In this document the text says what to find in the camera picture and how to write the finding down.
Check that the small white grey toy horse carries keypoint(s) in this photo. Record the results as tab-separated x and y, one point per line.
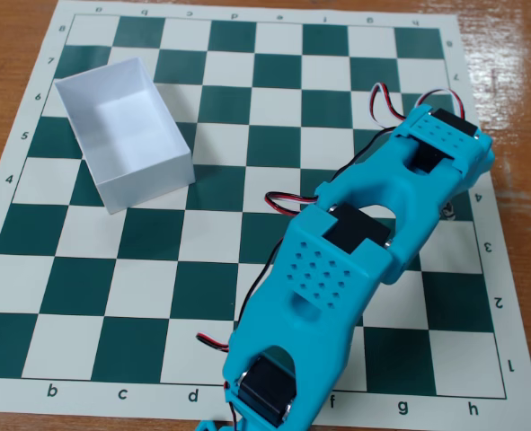
449	212

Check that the white open plastic box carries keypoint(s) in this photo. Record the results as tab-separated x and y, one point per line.
126	130

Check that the blue printed robot arm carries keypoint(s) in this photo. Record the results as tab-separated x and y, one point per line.
319	287

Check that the green white chessboard mat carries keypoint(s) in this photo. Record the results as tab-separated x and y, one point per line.
229	148

